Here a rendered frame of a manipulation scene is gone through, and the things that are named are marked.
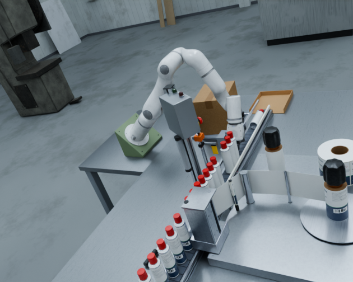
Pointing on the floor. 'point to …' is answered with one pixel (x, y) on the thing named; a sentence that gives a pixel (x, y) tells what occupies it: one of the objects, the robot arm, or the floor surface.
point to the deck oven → (307, 19)
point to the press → (24, 58)
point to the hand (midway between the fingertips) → (236, 147)
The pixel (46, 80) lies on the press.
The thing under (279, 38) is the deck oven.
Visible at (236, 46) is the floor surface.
